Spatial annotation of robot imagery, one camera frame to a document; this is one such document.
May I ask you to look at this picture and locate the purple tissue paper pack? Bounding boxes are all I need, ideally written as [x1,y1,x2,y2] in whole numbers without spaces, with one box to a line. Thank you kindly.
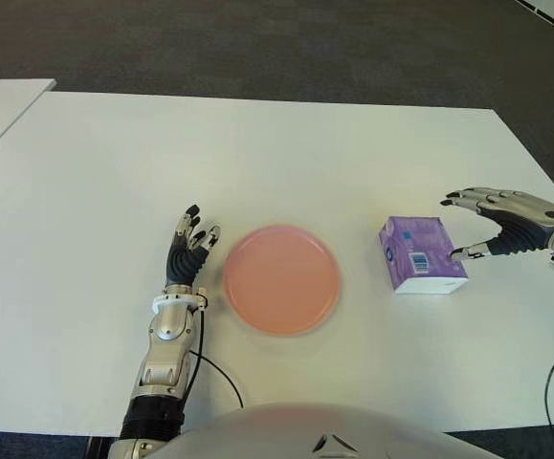
[378,215,471,295]

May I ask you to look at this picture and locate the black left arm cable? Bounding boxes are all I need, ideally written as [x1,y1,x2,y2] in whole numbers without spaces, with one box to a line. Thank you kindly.
[180,305,245,410]

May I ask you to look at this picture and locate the grey robot torso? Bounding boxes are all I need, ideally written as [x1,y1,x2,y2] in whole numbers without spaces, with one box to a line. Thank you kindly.
[151,401,502,459]

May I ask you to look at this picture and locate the round pink plate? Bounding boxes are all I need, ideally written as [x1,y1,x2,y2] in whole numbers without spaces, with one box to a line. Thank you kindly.
[222,224,343,337]

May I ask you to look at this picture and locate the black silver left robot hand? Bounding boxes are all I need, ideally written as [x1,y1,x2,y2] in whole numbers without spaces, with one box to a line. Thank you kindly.
[166,204,221,294]

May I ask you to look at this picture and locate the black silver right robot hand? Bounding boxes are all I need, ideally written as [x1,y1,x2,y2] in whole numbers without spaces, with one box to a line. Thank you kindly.
[439,186,554,262]

